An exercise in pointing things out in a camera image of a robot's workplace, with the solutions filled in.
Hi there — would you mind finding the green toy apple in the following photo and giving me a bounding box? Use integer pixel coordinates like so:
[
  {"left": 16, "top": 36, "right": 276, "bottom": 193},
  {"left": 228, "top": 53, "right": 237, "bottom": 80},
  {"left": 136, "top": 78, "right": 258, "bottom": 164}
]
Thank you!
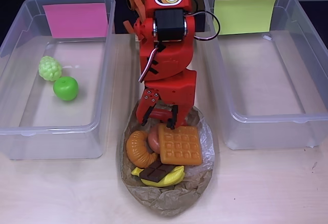
[{"left": 53, "top": 76, "right": 79, "bottom": 101}]

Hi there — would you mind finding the light green toy cauliflower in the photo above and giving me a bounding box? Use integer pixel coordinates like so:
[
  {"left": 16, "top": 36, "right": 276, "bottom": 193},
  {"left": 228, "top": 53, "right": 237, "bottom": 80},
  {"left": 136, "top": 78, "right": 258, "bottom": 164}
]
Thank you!
[{"left": 38, "top": 56, "right": 63, "bottom": 82}]

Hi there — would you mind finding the red white black servo cable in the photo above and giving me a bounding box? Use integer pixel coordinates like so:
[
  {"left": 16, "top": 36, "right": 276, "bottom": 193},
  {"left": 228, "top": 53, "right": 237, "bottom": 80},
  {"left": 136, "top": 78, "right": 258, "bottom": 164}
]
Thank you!
[{"left": 138, "top": 10, "right": 221, "bottom": 84}]

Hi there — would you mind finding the yellow toy banana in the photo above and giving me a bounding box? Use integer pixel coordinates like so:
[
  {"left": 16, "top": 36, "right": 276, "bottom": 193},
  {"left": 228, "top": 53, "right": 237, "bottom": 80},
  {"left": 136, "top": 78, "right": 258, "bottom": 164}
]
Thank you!
[{"left": 131, "top": 165, "right": 186, "bottom": 188}]

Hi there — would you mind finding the yellow-green paper label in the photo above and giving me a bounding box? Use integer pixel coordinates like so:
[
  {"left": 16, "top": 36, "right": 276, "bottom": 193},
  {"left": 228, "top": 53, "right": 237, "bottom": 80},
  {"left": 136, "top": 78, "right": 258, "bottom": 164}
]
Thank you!
[{"left": 213, "top": 0, "right": 277, "bottom": 35}]

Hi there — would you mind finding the orange toy waffle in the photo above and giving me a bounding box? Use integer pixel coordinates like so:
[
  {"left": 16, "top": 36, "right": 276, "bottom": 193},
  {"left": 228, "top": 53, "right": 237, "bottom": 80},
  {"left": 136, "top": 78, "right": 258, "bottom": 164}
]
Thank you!
[{"left": 157, "top": 125, "right": 203, "bottom": 167}]

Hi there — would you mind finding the brown toy doughnut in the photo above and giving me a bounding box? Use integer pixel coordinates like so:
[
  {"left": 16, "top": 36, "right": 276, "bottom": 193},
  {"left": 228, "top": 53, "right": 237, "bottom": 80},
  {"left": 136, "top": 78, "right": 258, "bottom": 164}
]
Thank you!
[{"left": 147, "top": 128, "right": 162, "bottom": 153}]

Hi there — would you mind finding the clear plastic bin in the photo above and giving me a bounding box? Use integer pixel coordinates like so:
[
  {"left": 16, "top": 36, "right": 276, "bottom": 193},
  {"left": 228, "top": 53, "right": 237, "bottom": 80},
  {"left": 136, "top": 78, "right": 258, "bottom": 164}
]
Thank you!
[
  {"left": 0, "top": 0, "right": 116, "bottom": 160},
  {"left": 203, "top": 0, "right": 328, "bottom": 150}
]

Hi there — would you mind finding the red toy chili pepper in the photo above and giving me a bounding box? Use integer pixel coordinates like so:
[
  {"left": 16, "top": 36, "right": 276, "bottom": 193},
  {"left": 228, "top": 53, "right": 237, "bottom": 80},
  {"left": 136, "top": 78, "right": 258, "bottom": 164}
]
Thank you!
[{"left": 150, "top": 108, "right": 173, "bottom": 121}]

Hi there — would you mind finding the crumpled brown paper bag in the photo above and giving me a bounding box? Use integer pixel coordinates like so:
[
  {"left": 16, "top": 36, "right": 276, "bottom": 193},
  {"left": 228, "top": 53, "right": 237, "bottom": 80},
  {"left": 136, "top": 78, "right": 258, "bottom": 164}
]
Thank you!
[{"left": 119, "top": 98, "right": 215, "bottom": 217}]

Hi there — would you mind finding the orange toy croissant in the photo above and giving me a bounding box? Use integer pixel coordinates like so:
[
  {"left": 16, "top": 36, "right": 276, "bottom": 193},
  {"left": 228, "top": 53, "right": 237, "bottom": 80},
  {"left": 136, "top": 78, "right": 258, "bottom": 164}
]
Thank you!
[{"left": 125, "top": 130, "right": 158, "bottom": 169}]

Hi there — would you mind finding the pink paper label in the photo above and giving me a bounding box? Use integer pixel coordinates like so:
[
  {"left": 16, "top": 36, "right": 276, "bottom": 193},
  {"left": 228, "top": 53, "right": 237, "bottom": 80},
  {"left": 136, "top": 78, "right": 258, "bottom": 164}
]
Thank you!
[{"left": 42, "top": 3, "right": 109, "bottom": 39}]

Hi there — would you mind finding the brown toy chocolate bar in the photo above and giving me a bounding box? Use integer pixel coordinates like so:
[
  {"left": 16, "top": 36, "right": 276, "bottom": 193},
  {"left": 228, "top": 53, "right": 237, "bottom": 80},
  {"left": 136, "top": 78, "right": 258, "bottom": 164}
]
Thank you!
[{"left": 139, "top": 161, "right": 171, "bottom": 184}]

